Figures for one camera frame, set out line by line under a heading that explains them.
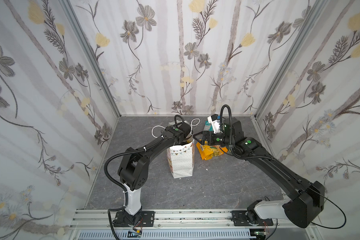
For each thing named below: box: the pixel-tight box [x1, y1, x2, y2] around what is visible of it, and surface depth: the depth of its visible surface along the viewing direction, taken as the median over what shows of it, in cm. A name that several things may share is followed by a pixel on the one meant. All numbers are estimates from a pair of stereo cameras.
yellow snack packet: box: [196, 142, 229, 161], surface depth 95 cm
